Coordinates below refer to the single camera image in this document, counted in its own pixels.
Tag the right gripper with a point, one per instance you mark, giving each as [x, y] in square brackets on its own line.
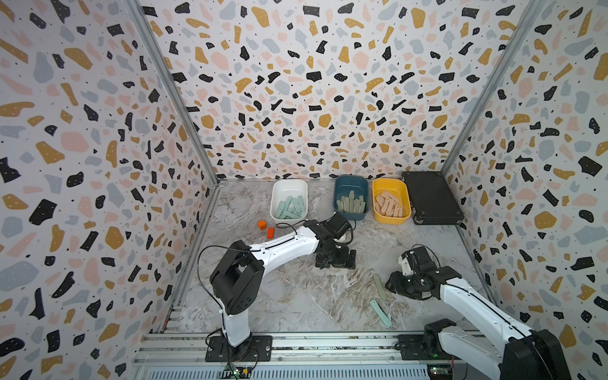
[393, 283]

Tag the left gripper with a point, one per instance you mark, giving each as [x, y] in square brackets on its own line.
[343, 262]

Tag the mint knife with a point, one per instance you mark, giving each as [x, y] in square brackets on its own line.
[296, 210]
[294, 202]
[301, 204]
[288, 204]
[281, 209]
[289, 215]

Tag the mint knife lowest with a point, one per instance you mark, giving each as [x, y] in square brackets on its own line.
[384, 318]

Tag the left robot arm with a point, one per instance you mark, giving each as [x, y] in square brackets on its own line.
[237, 278]

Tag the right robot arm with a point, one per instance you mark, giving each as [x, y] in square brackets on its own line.
[506, 348]

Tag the dark teal storage box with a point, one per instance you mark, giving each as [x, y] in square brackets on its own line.
[343, 185]

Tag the white storage box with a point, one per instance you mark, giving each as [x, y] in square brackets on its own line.
[284, 188]

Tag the yellow storage box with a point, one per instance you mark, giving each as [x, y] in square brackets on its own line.
[397, 188]

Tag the black case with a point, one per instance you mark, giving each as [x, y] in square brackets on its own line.
[432, 201]

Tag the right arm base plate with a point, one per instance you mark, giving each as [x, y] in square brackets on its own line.
[420, 346]

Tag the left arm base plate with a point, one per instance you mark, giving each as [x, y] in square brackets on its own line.
[256, 348]

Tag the aluminium front rail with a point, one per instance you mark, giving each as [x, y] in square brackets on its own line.
[302, 355]

